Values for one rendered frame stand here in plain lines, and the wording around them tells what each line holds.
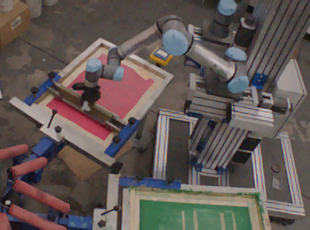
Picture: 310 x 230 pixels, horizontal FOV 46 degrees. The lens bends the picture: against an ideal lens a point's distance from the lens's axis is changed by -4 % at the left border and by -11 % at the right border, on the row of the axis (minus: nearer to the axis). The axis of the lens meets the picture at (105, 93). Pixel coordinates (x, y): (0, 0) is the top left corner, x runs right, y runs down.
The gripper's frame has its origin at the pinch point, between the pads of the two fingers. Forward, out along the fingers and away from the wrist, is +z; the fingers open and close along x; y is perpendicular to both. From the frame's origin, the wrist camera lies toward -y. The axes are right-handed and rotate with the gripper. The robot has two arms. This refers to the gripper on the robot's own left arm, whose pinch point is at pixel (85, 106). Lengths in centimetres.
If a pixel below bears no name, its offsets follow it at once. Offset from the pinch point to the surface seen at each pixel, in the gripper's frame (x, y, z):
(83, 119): -4.3, 2.7, 5.3
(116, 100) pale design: 19.6, 9.6, 5.3
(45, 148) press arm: -38.8, 2.3, -3.3
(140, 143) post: 72, 17, 100
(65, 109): -5.5, -9.7, 5.3
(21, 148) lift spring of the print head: -50, -5, -9
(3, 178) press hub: -76, 10, -30
